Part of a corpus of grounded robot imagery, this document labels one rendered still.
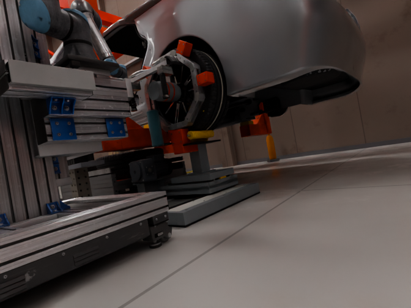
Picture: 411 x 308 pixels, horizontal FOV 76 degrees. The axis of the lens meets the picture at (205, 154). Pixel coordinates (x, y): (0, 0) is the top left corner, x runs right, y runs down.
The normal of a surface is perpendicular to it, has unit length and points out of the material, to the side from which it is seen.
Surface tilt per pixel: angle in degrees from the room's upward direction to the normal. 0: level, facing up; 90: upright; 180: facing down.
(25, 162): 90
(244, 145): 90
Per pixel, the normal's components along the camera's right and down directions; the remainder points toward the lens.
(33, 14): -0.37, 0.19
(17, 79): 0.77, -0.14
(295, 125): -0.61, 0.10
